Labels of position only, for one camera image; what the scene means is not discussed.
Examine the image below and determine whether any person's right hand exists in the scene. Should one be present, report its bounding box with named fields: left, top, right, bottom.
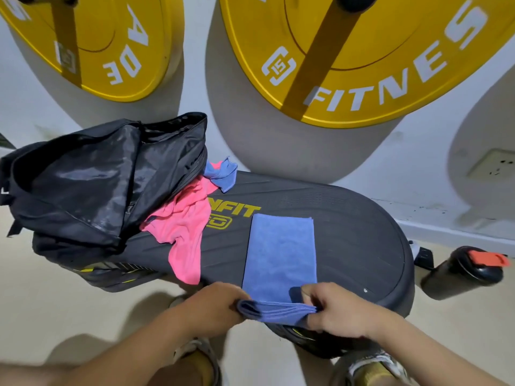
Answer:
left=300, top=282, right=388, bottom=339

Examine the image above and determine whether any person's left hand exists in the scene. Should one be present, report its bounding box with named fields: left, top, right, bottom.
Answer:
left=176, top=282, right=251, bottom=339

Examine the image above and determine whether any blue towel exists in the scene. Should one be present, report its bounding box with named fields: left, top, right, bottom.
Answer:
left=236, top=214, right=318, bottom=327

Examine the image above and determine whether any person's left forearm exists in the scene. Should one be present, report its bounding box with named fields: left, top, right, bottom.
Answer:
left=0, top=307, right=190, bottom=386

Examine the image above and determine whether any person's right forearm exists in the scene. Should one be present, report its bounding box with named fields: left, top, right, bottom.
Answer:
left=376, top=311, right=508, bottom=386

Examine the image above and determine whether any person's left shoe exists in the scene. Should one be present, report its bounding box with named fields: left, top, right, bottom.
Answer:
left=171, top=337, right=223, bottom=386

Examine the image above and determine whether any person's shoe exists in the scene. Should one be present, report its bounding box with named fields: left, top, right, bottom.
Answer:
left=345, top=350, right=411, bottom=386
left=171, top=337, right=223, bottom=386

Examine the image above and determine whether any black aerobic step platform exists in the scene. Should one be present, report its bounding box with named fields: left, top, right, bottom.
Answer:
left=32, top=170, right=416, bottom=359

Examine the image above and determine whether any person's left leg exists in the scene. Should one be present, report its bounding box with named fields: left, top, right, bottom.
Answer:
left=147, top=350, right=215, bottom=386

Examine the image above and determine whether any pink cloth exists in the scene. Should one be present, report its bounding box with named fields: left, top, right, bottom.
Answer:
left=139, top=161, right=226, bottom=286

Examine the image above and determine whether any person's right shoe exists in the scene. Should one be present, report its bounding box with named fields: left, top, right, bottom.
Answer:
left=345, top=350, right=411, bottom=386

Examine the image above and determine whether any small black white object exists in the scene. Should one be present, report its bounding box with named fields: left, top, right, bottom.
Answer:
left=408, top=240, right=435, bottom=271

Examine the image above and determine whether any small blue cloth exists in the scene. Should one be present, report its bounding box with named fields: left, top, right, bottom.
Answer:
left=203, top=157, right=239, bottom=194

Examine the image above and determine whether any black bottle with red cap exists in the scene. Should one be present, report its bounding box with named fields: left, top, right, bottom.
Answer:
left=420, top=246, right=512, bottom=296

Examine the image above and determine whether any black backpack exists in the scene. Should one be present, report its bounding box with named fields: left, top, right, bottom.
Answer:
left=0, top=112, right=208, bottom=259

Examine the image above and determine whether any large yellow weight plate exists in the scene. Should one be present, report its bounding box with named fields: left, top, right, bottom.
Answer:
left=218, top=0, right=515, bottom=129

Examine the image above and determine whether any white wall socket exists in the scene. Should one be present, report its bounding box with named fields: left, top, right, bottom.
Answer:
left=467, top=148, right=515, bottom=182

